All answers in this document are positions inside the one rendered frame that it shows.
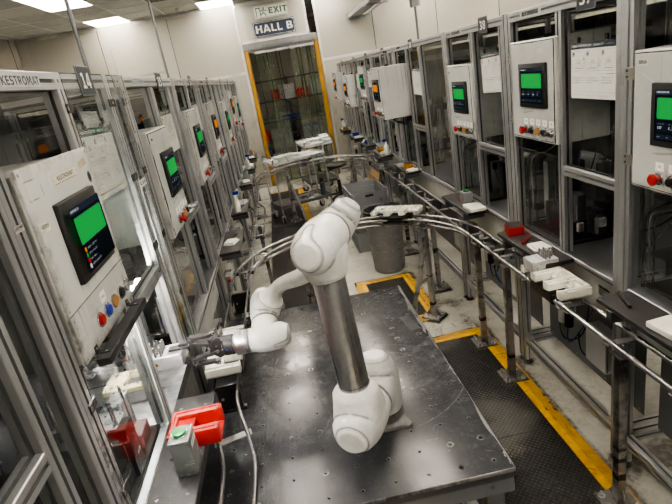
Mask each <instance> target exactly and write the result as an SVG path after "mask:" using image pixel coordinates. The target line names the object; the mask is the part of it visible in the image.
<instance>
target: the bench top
mask: <svg viewBox="0 0 672 504"><path fill-rule="evenodd" d="M350 299H351V303H352V308H353V312H354V316H355V321H356V325H357V329H358V334H359V338H360V342H361V347H362V351H363V353H364V352H365V351H368V350H372V349H379V350H383V351H384V352H386V353H388V354H389V355H390V356H391V358H392V359H393V360H394V362H395V364H396V366H397V369H398V372H399V377H400V383H401V391H402V400H403V402H402V403H403V405H404V408H405V410H406V412H407V415H408V417H409V419H410V420H411V421H412V423H413V427H412V428H409V429H399V430H395V431H390V432H386V433H383V434H382V436H381V438H380V440H379V441H378V442H377V443H376V444H375V445H374V446H373V447H372V448H371V449H369V450H368V451H366V452H361V453H350V452H347V451H345V450H344V449H343V448H342V447H341V446H340V445H339V444H338V443H337V442H336V439H335V436H334V432H333V422H334V418H333V395H332V393H333V390H334V388H335V386H336V385H337V383H338V382H337V378H336V374H335V370H334V366H333V362H332V358H331V354H330V350H329V346H328V343H327V339H326V335H325V331H324V327H323V323H322V319H321V315H320V311H319V307H318V303H312V304H307V305H303V306H298V307H293V308H288V309H283V310H281V311H280V315H279V316H278V321H282V322H285V323H288V324H289V325H290V329H291V335H292V338H291V342H290V344H289V345H287V346H285V347H283V348H280V349H277V350H273V351H269V352H262V353H258V352H253V353H247V354H245V363H244V373H243V374H241V377H240V380H241V382H242V385H241V387H240V391H241V394H242V398H243V402H244V404H245V403H247V405H248V409H244V410H242V413H243V416H244V419H245V421H246V424H247V426H248V429H250V428H251V431H252V433H253V434H252V435H251V437H252V440H253V443H254V447H255V451H256V455H257V462H258V496H257V503H261V504H402V503H406V502H410V501H415V500H419V499H423V498H427V497H432V496H436V495H440V494H444V493H449V492H453V491H457V490H461V489H465V488H470V487H474V486H478V485H482V484H487V483H491V482H495V481H499V480H504V479H508V478H512V477H514V471H516V467H515V465H514V464H513V462H512V461H511V459H510V458H509V456H508V455H507V453H506V451H505V450H504V448H503V447H502V445H501V444H500V442H499V440H498V439H497V437H496V436H495V434H494V433H493V431H492V430H491V428H490V426H489V425H488V423H487V422H486V420H485V419H484V417H483V416H482V414H481V412H480V411H479V409H478V408H477V406H476V405H475V403H474V401H473V400H472V398H471V397H470V395H469V394H468V392H467V391H466V389H465V387H464V386H463V384H462V383H461V381H460V380H459V378H458V376H457V375H456V373H455V372H454V370H453V369H452V367H451V366H450V365H449V363H448V361H447V359H446V358H445V356H444V355H443V353H442V352H441V350H440V349H439V347H438V346H437V344H436V342H435V341H434V339H433V338H432V336H431V334H430V333H429V331H428V330H427V328H426V327H425V325H424V324H423V322H422V320H421V319H420V317H419V316H418V314H417V312H416V311H415V309H414V308H413V306H412V305H411V303H410V302H409V300H408V298H407V297H406V295H405V294H404V292H403V291H402V289H401V287H400V286H399V285H398V286H394V287H389V288H384V289H379V290H374V291H370V292H365V293H360V294H355V295H350ZM359 304H361V306H358V305H359ZM301 308H303V310H301ZM224 415H225V422H224V427H223V435H222V439H225V438H227V437H230V436H232V435H235V434H237V433H240V432H243V431H245V430H244V427H243V425H242V422H241V419H240V416H239V413H238V411H235V412H231V413H226V414H224ZM480 435H481V436H483V439H479V438H478V436H480ZM222 450H223V454H224V459H225V467H226V480H225V490H224V499H223V504H252V501H253V476H254V467H253V458H252V452H251V448H250V444H249V441H248V438H247V437H245V438H242V439H240V440H237V441H235V442H232V443H230V444H227V445H225V446H222ZM460 465H463V466H464V469H459V466H460ZM220 485H221V462H220V456H219V451H218V448H217V449H215V445H214V443H213V444H209V450H208V456H207V462H206V468H205V474H204V480H203V486H202V493H201V499H200V504H218V501H219V493H220Z"/></svg>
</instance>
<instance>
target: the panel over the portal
mask: <svg viewBox="0 0 672 504"><path fill-rule="evenodd" d="M285 1H286V2H287V7H288V13H289V14H284V15H278V16H272V17H266V18H260V19H255V15H254V10H253V7H255V6H261V5H267V4H273V3H279V2H285ZM234 8H235V13H236V18H237V22H238V27H239V32H240V36H241V41H242V45H245V44H251V43H257V42H262V41H268V40H274V39H279V38H285V37H291V36H297V35H302V34H308V33H309V28H308V22H307V17H306V11H305V5H304V0H253V1H247V2H241V3H235V4H234ZM291 16H293V17H294V22H295V28H296V31H295V32H289V33H283V34H277V35H272V36H266V37H260V38H255V36H254V32H253V27H252V23H256V22H262V21H268V20H274V19H280V18H285V17H291Z"/></svg>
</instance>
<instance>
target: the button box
mask: <svg viewBox="0 0 672 504"><path fill-rule="evenodd" d="M178 427H185V428H186V430H187V432H186V434H185V435H183V436H182V437H179V438H173V436H172V432H173V431H174V430H175V429H176V428H178ZM178 427H173V428H172V430H171V433H170V437H169V441H168V444H167V446H168V448H169V451H170V454H171V456H172V458H170V461H173V462H174V465H175V468H176V471H177V474H178V478H181V477H186V476H190V475H194V474H198V473H199V469H200V463H201V458H202V454H201V452H200V449H199V446H198V442H197V439H196V436H195V433H194V430H193V427H192V424H187V425H182V426H178Z"/></svg>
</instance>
